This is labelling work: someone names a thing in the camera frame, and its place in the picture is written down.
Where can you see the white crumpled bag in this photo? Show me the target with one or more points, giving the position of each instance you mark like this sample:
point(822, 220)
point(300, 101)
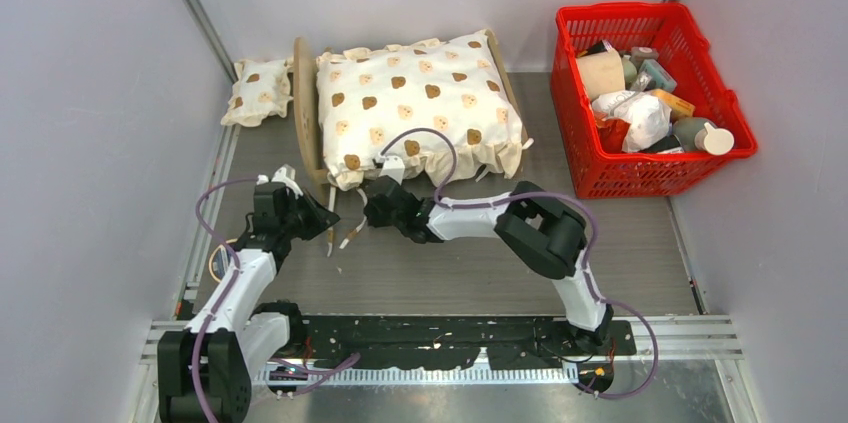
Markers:
point(648, 118)

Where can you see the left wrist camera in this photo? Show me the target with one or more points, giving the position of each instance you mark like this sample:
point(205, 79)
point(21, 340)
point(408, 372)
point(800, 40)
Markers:
point(285, 175)

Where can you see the large bear print cushion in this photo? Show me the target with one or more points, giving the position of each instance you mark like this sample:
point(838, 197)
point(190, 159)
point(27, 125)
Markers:
point(417, 108)

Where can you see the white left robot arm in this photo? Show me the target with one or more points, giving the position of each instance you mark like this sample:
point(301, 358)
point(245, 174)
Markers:
point(207, 370)

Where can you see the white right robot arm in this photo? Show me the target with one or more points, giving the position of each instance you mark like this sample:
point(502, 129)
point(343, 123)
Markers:
point(539, 227)

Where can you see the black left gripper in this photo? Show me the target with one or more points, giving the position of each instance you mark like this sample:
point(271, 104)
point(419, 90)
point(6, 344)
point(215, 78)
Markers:
point(320, 218)

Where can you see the tape roll with blue core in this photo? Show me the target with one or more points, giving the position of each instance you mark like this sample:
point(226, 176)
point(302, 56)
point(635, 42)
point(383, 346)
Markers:
point(218, 263)

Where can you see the small bear print pillow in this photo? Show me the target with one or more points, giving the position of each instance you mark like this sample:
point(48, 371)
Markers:
point(263, 89)

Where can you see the red plastic basket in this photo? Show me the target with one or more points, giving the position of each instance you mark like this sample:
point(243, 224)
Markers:
point(638, 31)

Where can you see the teal box in basket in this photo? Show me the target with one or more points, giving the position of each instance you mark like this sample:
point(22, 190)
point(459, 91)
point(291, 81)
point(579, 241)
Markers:
point(660, 76)

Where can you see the wooden pet bed frame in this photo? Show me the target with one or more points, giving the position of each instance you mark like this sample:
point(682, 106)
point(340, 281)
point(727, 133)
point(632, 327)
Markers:
point(305, 115)

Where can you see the yellow box in basket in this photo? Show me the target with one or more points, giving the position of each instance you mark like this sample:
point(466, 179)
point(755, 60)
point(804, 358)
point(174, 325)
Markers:
point(679, 108)

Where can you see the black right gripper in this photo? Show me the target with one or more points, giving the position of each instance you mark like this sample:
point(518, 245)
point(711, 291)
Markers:
point(373, 219)

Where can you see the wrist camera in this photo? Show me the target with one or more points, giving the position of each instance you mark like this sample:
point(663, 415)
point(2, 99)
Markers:
point(391, 167)
point(285, 175)

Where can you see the aluminium frame rail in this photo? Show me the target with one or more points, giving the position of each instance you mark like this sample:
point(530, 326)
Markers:
point(212, 37)

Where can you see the grey bottle with beige cap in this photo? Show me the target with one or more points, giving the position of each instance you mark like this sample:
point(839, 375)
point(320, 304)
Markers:
point(702, 135)

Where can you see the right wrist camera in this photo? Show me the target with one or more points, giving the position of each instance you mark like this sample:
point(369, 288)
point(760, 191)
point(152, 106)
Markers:
point(391, 167)

